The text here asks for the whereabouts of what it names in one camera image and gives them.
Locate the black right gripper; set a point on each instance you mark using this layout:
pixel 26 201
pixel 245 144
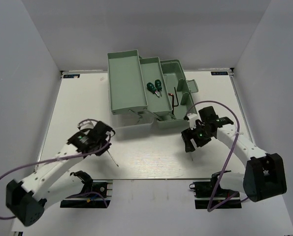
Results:
pixel 188 134

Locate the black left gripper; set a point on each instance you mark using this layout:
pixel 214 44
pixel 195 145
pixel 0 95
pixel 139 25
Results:
pixel 103 150

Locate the large red hex key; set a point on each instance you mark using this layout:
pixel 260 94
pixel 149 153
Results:
pixel 175 101

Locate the stubby green screwdriver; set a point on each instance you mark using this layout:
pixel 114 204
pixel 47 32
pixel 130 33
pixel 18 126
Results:
pixel 151 88
pixel 158 86

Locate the green toolbox with clear lid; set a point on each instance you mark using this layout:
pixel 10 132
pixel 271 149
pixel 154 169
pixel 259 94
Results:
pixel 132 105

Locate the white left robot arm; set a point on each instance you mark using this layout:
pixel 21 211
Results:
pixel 54 180

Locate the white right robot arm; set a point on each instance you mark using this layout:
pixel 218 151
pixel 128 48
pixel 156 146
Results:
pixel 264 175

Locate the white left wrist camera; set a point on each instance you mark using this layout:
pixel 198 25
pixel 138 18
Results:
pixel 85 124

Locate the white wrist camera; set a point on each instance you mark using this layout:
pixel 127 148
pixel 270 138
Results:
pixel 191 118
pixel 85 124

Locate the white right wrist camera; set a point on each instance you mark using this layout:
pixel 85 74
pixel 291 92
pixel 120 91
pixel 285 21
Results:
pixel 191 118

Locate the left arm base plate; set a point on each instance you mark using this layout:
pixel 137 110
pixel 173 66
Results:
pixel 98 196

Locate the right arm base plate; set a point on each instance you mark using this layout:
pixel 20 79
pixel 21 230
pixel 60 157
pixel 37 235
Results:
pixel 202 193

